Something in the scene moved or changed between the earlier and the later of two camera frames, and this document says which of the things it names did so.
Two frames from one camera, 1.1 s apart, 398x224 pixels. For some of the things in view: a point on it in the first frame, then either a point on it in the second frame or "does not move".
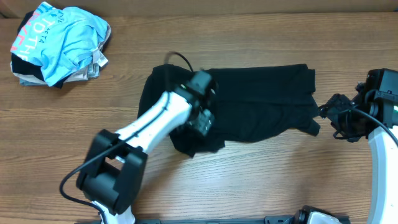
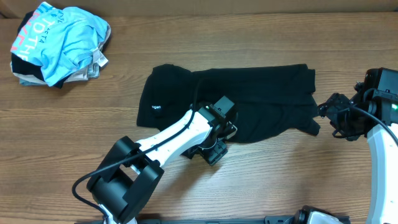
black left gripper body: x=203 y=121 -> x=212 y=154
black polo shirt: x=252 y=104 does not move
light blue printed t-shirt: x=61 y=40 does not move
